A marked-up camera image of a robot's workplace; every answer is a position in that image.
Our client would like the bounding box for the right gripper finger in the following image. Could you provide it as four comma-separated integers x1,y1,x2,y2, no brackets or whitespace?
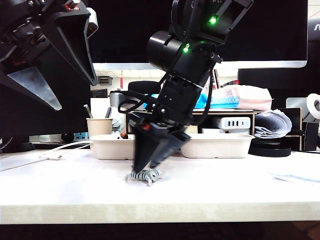
132,126,166,173
149,134,192,169

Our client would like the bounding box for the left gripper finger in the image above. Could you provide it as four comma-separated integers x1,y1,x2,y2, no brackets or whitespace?
51,11,98,86
0,39,63,111

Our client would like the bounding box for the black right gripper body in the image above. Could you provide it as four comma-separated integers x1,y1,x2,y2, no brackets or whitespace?
128,76,203,140

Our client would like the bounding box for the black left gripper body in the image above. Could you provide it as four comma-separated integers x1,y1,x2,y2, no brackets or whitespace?
0,0,91,66

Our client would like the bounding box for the white striped tiger figure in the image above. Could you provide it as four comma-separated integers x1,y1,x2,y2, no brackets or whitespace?
124,168,164,187

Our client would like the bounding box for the beige paper pulp box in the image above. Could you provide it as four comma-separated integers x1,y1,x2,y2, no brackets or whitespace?
179,132,256,159
89,134,137,161

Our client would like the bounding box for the small white box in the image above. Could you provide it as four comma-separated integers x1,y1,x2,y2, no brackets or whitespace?
201,128,223,135

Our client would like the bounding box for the blue wet wipes pack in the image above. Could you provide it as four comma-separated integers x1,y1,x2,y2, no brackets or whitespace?
143,92,213,110

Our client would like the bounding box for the black office chair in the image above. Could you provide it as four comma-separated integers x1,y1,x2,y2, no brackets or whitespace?
127,80,163,95

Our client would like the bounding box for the plain black monitor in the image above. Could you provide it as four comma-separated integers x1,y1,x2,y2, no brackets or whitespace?
0,0,92,154

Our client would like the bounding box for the beige paper cup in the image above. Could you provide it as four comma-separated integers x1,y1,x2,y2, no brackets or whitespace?
86,117,114,152

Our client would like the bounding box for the white USB charger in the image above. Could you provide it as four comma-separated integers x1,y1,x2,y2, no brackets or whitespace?
219,116,251,130

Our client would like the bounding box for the silver pen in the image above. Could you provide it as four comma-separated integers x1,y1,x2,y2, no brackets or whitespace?
83,104,94,120

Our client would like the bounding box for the black round knob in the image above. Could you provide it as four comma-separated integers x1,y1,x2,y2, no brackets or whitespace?
61,132,75,143

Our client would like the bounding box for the pink tissue pack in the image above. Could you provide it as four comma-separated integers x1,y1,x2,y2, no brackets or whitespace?
211,84,274,111

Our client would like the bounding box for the rolled printed paper stack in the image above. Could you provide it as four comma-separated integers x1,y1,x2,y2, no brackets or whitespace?
254,109,293,140

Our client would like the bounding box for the black round stand base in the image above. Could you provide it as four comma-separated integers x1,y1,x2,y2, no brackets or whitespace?
249,138,293,158

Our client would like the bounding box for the blank white paper sheet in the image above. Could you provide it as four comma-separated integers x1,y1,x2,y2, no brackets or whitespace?
271,171,301,179

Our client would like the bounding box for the silver metal stand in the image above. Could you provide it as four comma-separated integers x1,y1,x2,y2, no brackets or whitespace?
285,97,309,118

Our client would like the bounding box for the black wooden desk shelf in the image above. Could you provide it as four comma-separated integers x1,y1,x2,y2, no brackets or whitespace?
124,109,303,152

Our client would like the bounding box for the large black silver-bezel monitor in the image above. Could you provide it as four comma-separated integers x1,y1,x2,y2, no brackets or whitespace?
87,0,309,95

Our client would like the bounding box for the white tape roll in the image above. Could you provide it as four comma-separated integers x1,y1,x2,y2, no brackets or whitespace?
306,92,320,113

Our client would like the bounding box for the handwritten white paper sheet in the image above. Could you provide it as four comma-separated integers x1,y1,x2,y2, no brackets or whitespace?
274,173,320,184

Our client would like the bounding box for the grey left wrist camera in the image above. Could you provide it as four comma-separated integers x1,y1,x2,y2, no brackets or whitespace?
86,6,100,39

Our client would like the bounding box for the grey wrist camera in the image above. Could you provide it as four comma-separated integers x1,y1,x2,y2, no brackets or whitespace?
86,6,100,39
109,90,143,114

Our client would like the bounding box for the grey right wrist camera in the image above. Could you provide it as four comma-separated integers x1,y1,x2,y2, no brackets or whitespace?
109,90,143,114

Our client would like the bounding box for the white cable with adapter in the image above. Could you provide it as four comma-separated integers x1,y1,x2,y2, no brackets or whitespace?
38,141,95,161

